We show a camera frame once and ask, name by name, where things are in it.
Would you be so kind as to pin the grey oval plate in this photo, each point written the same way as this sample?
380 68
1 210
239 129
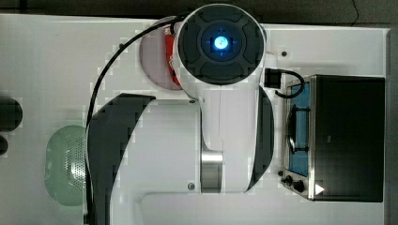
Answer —
153 61

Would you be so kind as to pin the red ketchup bottle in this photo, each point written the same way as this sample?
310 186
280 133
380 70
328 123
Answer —
169 41

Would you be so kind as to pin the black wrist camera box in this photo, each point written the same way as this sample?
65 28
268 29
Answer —
273 78

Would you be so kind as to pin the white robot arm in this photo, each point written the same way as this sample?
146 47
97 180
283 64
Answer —
218 140

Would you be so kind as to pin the black frying pan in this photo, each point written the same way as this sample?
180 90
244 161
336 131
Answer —
11 113

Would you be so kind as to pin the green perforated colander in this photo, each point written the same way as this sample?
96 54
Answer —
64 167

